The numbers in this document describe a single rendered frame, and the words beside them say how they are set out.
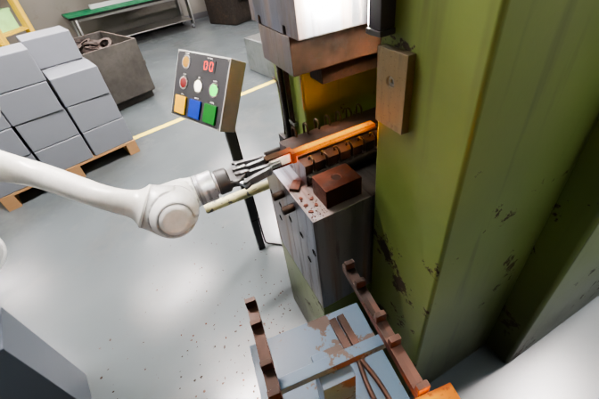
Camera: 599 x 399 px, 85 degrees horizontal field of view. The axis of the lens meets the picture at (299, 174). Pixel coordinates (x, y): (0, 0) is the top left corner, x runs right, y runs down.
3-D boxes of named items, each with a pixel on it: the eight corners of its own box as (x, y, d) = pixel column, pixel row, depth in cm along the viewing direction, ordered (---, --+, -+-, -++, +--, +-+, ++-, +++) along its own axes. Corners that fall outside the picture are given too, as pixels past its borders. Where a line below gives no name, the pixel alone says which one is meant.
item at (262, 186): (208, 216, 143) (204, 208, 140) (205, 209, 147) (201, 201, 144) (297, 181, 156) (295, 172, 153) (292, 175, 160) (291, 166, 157)
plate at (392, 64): (400, 135, 70) (407, 55, 60) (374, 119, 77) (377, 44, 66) (407, 132, 71) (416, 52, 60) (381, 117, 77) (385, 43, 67)
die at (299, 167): (307, 186, 102) (304, 165, 97) (281, 157, 117) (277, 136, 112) (412, 142, 114) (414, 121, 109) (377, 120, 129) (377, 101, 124)
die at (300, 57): (293, 77, 80) (288, 36, 75) (264, 57, 95) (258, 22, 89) (424, 37, 93) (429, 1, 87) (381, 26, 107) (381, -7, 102)
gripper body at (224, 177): (215, 185, 100) (243, 175, 103) (223, 201, 94) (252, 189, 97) (209, 166, 96) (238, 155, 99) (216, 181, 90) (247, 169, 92)
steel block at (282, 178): (324, 308, 117) (313, 223, 90) (280, 240, 145) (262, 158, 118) (441, 243, 133) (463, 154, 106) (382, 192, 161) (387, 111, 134)
